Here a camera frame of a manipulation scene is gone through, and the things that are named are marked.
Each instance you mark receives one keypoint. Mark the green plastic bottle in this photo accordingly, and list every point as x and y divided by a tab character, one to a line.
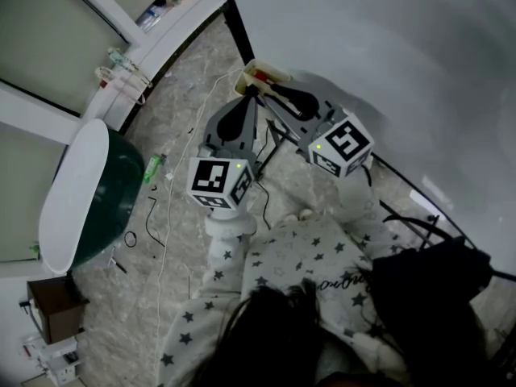
152	168

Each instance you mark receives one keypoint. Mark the person's star-print top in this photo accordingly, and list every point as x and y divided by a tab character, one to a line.
290	256

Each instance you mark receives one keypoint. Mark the black bag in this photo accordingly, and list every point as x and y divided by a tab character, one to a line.
423	296

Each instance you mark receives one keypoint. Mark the wide window blind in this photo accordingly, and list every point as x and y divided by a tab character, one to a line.
24	184

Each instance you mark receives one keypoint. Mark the large window blind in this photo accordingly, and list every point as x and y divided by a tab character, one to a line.
48	26

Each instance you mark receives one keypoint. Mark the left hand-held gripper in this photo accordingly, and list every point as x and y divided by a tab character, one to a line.
213	180

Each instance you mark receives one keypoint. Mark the person's white shoe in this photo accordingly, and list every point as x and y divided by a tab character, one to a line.
304	215

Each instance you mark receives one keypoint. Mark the white and green bathtub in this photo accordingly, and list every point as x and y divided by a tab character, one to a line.
72	192

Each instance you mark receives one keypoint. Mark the person's left forearm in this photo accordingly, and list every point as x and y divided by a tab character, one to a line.
230	236

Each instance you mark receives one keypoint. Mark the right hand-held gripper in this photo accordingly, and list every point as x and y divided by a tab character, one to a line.
342	147

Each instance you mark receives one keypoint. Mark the black pen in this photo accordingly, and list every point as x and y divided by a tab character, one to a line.
119	265

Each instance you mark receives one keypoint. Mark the cream power strip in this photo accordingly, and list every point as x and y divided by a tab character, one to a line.
244	82

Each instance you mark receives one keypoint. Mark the brown wooden cabinet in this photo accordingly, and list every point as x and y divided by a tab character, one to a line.
56	309

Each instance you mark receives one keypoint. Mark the clear plastic packet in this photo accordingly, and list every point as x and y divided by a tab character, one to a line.
149	15

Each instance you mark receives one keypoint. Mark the person's right forearm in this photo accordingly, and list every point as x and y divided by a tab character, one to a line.
363	212

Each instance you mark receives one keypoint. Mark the small dark red object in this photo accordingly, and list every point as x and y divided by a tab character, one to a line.
262	76

